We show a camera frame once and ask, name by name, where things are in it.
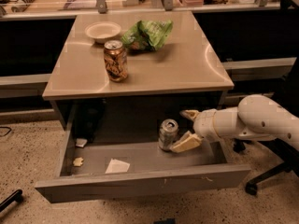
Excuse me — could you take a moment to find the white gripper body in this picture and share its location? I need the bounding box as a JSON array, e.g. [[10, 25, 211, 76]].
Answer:
[[193, 109, 217, 143]]

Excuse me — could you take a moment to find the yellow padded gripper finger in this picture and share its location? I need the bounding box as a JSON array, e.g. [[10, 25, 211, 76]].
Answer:
[[170, 131, 203, 153], [179, 110, 200, 121]]

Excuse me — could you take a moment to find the silver 7up soda can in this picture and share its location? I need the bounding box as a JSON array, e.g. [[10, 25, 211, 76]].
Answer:
[[158, 119, 178, 151]]

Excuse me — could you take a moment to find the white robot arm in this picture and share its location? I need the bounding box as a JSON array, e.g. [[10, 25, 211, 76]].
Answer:
[[170, 94, 299, 153]]

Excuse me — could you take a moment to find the grey cabinet with counter top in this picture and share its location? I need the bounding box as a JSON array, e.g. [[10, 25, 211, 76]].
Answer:
[[42, 10, 235, 131]]

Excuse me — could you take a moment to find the brown patterned soda can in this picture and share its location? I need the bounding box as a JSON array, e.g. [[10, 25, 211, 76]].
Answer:
[[104, 40, 128, 82]]

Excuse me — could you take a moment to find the grey open top drawer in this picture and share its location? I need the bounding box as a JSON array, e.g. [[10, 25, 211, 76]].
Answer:
[[35, 104, 252, 204]]

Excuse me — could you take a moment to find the white paper slip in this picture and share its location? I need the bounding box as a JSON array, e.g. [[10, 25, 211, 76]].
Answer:
[[106, 159, 130, 174]]

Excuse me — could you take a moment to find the green chip bag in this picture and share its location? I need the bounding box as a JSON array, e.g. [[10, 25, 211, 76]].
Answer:
[[121, 20, 173, 51]]

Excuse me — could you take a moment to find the black office chair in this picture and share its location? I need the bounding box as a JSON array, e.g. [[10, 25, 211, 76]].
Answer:
[[233, 0, 299, 197]]

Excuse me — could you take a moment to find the long background desk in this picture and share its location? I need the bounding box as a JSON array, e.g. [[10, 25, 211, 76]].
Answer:
[[0, 0, 299, 100]]

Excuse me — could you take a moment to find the small white crumpled scrap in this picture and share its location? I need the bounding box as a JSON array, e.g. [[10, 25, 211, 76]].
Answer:
[[76, 138, 88, 148]]

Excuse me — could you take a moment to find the small yellow scrap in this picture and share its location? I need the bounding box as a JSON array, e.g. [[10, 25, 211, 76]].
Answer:
[[73, 157, 84, 167]]

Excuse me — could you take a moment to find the white shallow bowl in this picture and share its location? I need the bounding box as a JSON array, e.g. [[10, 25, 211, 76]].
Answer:
[[85, 21, 121, 44]]

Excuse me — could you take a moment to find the black chair leg left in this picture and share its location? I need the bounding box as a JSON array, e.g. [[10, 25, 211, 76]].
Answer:
[[0, 189, 23, 212]]

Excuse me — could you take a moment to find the black floor cable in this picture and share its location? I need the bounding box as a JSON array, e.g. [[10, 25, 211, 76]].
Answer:
[[0, 125, 13, 138]]

